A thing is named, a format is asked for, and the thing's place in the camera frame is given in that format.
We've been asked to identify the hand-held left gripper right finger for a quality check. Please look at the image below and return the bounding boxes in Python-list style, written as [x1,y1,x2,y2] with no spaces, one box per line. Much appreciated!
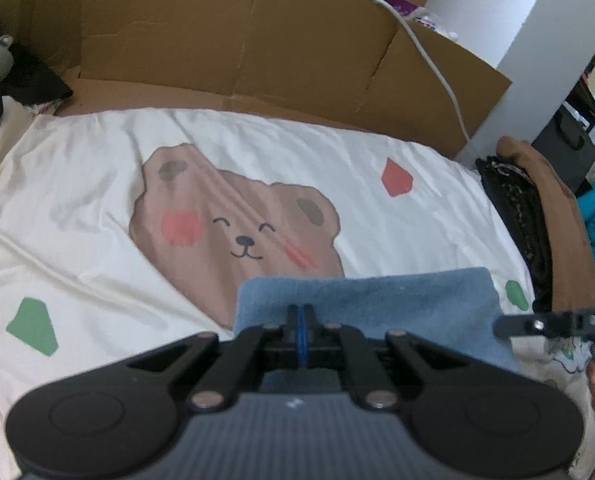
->
[302,304,471,410]

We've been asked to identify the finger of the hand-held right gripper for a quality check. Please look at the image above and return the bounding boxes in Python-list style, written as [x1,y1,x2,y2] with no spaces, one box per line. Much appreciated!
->
[492,311,547,342]

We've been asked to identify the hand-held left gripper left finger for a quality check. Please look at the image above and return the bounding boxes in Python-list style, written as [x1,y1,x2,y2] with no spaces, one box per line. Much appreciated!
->
[128,304,303,411]

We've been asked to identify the light blue denim jeans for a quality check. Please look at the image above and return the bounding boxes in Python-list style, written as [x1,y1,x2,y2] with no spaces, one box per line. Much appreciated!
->
[232,266,521,396]

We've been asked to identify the folded brown garment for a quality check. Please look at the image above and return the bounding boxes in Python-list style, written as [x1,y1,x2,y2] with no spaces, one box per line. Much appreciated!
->
[495,135,595,313]

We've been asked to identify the black patterned garment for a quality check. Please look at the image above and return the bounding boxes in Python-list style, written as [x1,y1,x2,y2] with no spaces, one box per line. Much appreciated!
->
[475,156,553,313]

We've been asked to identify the black bag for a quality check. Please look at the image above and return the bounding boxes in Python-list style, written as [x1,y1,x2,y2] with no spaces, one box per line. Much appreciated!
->
[530,105,595,196]

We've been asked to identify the cream bear print bed sheet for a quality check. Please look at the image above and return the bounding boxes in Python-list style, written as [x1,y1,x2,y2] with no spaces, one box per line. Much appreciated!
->
[0,95,595,480]

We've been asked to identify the flat brown cardboard sheet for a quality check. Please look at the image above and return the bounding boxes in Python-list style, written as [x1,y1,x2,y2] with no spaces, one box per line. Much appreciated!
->
[0,0,513,161]

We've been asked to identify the purple wet wipes packet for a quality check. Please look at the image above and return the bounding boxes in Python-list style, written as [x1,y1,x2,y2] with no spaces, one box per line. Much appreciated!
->
[377,0,423,17]

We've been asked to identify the white cable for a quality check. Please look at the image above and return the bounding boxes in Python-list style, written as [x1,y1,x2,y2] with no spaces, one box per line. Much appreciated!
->
[355,0,473,143]

